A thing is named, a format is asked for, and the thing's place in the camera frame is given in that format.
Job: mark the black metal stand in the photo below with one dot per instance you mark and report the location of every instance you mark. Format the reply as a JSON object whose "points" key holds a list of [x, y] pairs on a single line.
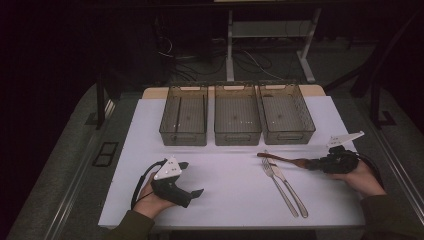
{"points": [[375, 106]]}

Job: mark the black slanted bar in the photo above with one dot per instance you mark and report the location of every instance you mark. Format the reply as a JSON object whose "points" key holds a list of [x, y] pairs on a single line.
{"points": [[383, 53]]}

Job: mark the silver metal fork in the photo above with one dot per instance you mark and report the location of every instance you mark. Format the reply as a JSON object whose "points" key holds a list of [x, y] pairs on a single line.
{"points": [[278, 186]]}

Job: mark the metal floor rail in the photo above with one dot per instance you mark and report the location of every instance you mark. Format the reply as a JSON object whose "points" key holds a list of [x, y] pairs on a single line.
{"points": [[400, 160], [71, 193]]}

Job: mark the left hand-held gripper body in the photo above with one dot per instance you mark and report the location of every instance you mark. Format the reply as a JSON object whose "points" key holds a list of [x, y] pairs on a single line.
{"points": [[170, 190]]}

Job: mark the person's right hand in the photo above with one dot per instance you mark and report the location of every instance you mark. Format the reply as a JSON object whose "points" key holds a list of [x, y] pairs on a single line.
{"points": [[361, 180]]}

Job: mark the reddish-brown wooden spoon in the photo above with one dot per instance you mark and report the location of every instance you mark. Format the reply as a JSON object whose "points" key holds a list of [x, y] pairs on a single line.
{"points": [[276, 158]]}

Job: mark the translucent grey plastic bin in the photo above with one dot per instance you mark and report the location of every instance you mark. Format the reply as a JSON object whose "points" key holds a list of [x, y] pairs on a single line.
{"points": [[286, 115], [237, 115], [184, 115]]}

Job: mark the white table cover board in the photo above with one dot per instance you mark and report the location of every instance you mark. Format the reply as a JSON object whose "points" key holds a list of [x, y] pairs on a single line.
{"points": [[233, 193]]}

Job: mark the white metal stand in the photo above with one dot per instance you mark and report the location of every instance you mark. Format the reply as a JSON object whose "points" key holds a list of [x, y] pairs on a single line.
{"points": [[229, 50]]}

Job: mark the silver metal knife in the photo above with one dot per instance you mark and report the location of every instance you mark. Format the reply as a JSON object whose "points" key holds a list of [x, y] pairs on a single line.
{"points": [[293, 196]]}

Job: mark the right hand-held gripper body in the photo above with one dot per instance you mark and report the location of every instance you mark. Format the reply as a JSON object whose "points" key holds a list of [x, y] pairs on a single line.
{"points": [[340, 161]]}

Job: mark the person's left hand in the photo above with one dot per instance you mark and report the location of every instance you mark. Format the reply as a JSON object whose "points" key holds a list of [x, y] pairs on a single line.
{"points": [[148, 203]]}

